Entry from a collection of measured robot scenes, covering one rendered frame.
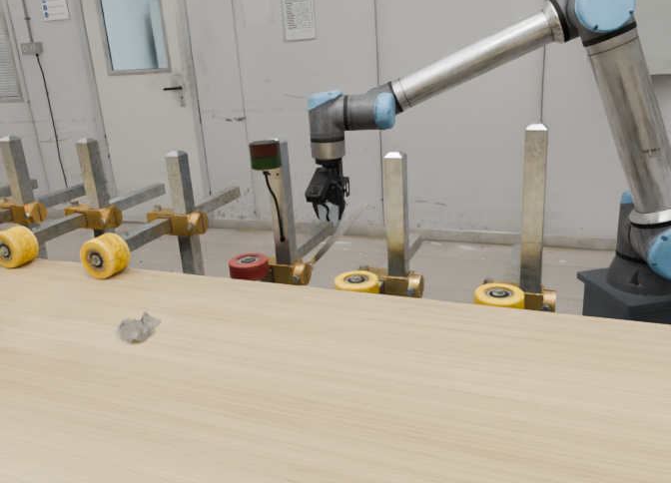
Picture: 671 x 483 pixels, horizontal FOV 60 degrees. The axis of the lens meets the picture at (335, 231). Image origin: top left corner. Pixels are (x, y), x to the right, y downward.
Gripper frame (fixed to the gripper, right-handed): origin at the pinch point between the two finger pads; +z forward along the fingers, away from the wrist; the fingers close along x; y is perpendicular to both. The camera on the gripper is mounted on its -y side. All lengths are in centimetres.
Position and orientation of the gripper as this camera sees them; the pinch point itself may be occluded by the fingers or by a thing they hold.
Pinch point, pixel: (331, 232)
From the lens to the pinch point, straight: 157.9
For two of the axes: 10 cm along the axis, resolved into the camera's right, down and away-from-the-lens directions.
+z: 0.6, 9.5, 3.1
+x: -9.2, -0.6, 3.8
